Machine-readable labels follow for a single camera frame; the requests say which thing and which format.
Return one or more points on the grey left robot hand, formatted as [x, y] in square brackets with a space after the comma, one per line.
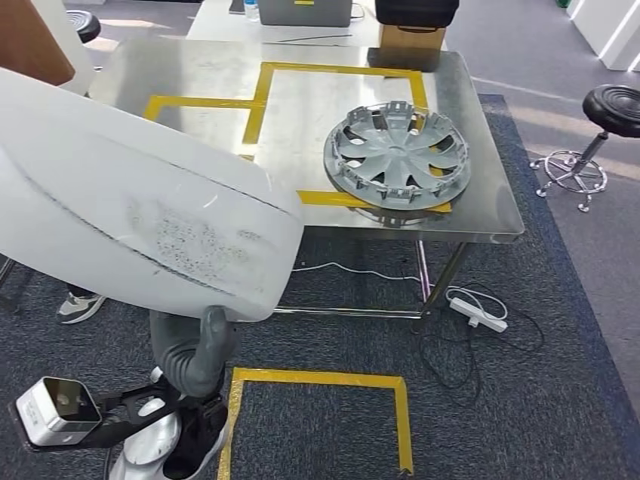
[217, 344]

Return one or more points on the white curved plastic part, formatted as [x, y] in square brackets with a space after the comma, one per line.
[125, 199]

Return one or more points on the steel workbench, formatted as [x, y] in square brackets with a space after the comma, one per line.
[310, 126]

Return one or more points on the yellow floor tape square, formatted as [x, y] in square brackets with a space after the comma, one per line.
[320, 378]

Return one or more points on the person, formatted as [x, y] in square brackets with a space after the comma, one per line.
[80, 308]

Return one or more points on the silver wheel hubcap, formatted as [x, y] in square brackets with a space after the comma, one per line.
[400, 156]

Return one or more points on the white desk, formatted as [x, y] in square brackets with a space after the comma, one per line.
[225, 30]

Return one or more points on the black phone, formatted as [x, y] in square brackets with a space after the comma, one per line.
[236, 6]

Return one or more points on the clear water bottle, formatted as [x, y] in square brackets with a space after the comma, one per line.
[251, 8]

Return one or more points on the white power strip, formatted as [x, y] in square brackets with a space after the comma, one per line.
[480, 316]

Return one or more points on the grey laptop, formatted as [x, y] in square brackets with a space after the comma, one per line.
[305, 13]

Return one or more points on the white panel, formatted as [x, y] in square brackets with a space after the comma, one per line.
[70, 53]

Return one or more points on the black round stool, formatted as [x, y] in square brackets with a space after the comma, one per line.
[84, 26]
[615, 109]

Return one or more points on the brown board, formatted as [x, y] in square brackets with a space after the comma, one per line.
[25, 40]

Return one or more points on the brown cardboard box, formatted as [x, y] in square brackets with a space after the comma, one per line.
[412, 38]

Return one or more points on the black carry case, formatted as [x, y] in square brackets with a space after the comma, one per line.
[415, 12]

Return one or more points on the white display plinth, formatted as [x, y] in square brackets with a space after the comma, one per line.
[600, 26]

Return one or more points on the black left camera bracket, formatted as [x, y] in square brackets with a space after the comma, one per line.
[125, 418]

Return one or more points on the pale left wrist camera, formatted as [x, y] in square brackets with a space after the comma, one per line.
[40, 420]

